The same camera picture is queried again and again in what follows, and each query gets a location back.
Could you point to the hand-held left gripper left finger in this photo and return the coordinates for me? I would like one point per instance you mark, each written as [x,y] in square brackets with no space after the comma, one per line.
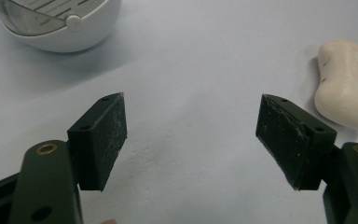
[98,143]

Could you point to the white soap dish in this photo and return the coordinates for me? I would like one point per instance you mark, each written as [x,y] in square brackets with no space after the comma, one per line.
[62,29]

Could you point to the cream soap bar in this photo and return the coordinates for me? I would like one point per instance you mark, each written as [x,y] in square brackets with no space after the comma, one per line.
[346,84]

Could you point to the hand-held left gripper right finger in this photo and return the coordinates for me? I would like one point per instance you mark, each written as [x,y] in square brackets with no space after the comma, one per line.
[295,140]

